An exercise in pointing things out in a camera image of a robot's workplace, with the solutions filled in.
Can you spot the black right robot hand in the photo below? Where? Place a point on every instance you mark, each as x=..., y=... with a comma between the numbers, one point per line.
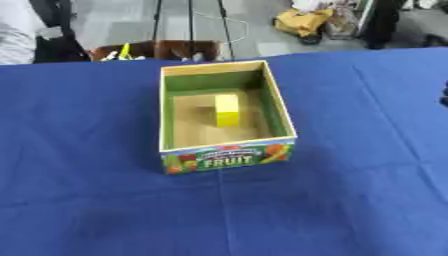
x=444, y=96

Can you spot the yellow block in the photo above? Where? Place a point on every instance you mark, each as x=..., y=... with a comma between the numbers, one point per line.
x=226, y=110

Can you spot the cardboard box with green inside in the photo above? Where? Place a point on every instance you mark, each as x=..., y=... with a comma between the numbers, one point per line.
x=225, y=160

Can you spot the brown cardboard box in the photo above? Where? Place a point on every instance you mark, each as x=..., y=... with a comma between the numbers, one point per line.
x=175, y=49

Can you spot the yellow bag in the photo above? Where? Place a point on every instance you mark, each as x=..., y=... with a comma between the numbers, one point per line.
x=300, y=20

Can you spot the black tripod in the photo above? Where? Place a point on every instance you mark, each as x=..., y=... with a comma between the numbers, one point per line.
x=190, y=23

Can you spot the person in dark trousers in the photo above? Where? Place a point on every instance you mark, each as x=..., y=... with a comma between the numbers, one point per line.
x=382, y=23

